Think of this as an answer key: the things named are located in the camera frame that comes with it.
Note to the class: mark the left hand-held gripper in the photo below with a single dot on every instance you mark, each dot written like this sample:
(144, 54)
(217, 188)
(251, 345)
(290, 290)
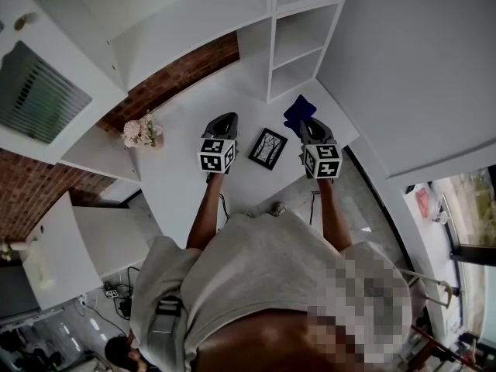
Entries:
(215, 155)

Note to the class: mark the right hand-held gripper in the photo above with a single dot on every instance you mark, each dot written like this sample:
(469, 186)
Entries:
(321, 159)

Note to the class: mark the black picture frame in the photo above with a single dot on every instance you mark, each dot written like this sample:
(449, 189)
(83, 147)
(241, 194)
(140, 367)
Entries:
(267, 149)

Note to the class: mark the blue cleaning cloth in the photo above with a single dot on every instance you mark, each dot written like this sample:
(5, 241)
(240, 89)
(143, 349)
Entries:
(300, 111)

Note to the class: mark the person's right forearm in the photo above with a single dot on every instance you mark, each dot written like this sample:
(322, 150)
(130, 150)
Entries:
(335, 219)

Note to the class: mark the person's left forearm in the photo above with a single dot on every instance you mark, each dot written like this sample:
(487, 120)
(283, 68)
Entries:
(205, 215)

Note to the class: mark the white table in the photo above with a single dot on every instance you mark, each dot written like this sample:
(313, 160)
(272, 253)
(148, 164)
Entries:
(186, 192)

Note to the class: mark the pink flower vase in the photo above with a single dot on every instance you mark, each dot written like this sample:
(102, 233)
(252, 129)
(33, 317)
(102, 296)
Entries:
(159, 141)

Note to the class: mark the person's grey shoe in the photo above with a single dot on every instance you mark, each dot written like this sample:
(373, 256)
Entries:
(278, 209)

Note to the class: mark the pink flower bouquet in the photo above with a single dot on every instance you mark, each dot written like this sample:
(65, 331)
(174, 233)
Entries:
(139, 130)

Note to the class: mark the small black device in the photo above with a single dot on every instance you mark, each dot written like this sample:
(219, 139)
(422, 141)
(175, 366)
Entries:
(410, 189)

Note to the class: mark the pink bag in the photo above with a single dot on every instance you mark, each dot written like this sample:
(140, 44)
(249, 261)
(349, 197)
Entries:
(423, 204)

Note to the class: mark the person's grey shirt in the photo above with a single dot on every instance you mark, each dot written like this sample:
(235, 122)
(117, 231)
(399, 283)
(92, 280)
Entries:
(252, 269)

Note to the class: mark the clear plastic bag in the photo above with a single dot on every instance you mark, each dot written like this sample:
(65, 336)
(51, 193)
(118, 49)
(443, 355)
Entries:
(438, 204)

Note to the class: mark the small black-white floor tag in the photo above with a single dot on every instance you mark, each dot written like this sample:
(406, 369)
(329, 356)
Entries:
(111, 293)

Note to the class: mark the small white side cabinet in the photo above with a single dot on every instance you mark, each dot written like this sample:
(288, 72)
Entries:
(62, 254)

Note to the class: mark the person's chin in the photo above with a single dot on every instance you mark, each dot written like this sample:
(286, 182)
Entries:
(263, 343)

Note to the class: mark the brown wooden rack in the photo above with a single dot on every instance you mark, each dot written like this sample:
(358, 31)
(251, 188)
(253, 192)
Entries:
(434, 343)

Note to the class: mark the small white flower vase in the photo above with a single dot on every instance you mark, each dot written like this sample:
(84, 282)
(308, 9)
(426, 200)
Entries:
(9, 250)

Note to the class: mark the grey board panel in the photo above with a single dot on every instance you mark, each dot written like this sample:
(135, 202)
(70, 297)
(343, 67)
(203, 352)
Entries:
(17, 293)

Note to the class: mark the chair with metal frame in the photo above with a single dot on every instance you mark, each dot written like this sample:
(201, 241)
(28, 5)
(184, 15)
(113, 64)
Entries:
(445, 291)

